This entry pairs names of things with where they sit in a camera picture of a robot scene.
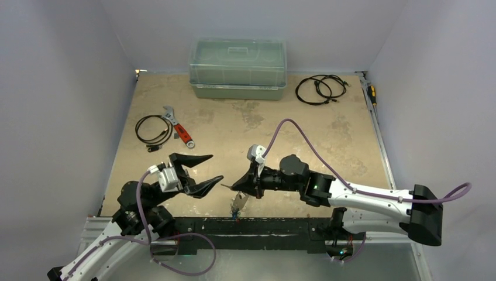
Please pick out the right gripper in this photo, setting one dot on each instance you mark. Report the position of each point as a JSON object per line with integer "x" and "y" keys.
{"x": 255, "y": 182}

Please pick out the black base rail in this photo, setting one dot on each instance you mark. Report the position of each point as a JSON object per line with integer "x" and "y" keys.
{"x": 312, "y": 235}

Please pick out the yellow black screwdriver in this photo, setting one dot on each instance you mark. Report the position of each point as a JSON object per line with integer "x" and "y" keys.
{"x": 371, "y": 92}

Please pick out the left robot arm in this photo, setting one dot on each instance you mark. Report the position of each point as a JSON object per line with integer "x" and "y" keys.
{"x": 141, "y": 218}

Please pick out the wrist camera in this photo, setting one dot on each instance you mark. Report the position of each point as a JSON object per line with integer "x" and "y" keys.
{"x": 256, "y": 153}
{"x": 167, "y": 177}

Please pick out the aluminium frame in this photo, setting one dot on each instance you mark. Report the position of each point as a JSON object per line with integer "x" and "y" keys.
{"x": 345, "y": 255}

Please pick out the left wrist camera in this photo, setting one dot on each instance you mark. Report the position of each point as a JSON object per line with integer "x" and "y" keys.
{"x": 167, "y": 177}

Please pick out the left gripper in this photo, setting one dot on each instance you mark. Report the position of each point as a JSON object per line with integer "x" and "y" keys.
{"x": 187, "y": 183}

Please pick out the clear lidded green box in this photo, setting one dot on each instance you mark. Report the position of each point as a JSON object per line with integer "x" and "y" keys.
{"x": 239, "y": 69}

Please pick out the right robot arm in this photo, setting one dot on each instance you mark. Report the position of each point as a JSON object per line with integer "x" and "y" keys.
{"x": 416, "y": 213}

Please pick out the blue tagged key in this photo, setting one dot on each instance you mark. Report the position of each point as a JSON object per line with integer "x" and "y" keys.
{"x": 235, "y": 214}

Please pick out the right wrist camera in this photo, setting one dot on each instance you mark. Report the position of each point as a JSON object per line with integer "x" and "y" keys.
{"x": 256, "y": 153}

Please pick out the black tagged key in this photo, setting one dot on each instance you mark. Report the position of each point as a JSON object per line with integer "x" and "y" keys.
{"x": 228, "y": 187}

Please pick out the red handled adjustable wrench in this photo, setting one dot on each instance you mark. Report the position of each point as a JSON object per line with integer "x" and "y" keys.
{"x": 180, "y": 130}

